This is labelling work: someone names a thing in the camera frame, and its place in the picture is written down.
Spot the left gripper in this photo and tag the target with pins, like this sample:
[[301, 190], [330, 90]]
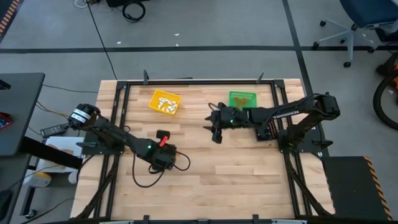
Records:
[[163, 157]]

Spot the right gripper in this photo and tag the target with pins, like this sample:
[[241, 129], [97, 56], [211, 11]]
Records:
[[230, 118]]

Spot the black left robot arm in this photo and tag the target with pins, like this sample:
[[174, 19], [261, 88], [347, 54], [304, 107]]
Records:
[[109, 132]]

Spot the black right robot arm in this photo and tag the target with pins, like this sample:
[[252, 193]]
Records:
[[289, 110]]

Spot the small red tag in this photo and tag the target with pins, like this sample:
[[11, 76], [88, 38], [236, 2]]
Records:
[[163, 141]]

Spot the green plastic basket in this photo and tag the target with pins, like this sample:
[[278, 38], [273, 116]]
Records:
[[248, 96]]

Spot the black plastic basket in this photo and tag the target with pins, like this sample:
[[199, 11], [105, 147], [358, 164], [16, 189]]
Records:
[[264, 133]]

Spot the yellow plastic basket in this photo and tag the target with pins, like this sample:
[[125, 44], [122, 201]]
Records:
[[154, 101]]

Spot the white cardboard box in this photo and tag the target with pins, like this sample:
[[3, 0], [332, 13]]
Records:
[[62, 146]]

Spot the black power adapter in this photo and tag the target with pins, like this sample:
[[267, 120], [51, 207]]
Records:
[[53, 131]]

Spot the yellow white round object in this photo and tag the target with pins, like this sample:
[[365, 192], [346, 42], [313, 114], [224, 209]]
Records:
[[40, 180]]

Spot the dark grey side desk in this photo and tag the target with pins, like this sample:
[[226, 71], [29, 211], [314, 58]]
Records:
[[18, 109]]

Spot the black equipment cart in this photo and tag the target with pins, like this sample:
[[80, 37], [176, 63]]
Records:
[[115, 3]]

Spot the hazard striped black platform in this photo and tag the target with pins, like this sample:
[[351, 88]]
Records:
[[351, 186]]

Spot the red flat item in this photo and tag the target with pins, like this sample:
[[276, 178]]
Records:
[[4, 121]]

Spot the black device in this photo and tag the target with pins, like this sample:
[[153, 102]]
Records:
[[3, 84]]

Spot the black orange vacuum cleaner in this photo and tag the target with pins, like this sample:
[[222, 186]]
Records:
[[390, 67]]

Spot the blue office chair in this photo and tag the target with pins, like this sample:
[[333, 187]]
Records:
[[367, 12]]

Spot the orange striped black ramp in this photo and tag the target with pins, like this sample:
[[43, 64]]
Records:
[[6, 15]]

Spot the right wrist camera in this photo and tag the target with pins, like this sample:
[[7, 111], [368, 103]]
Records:
[[217, 135]]

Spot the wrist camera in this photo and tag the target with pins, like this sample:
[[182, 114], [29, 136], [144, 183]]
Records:
[[163, 134], [217, 135]]

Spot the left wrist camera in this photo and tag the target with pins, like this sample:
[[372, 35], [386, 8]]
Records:
[[163, 134]]

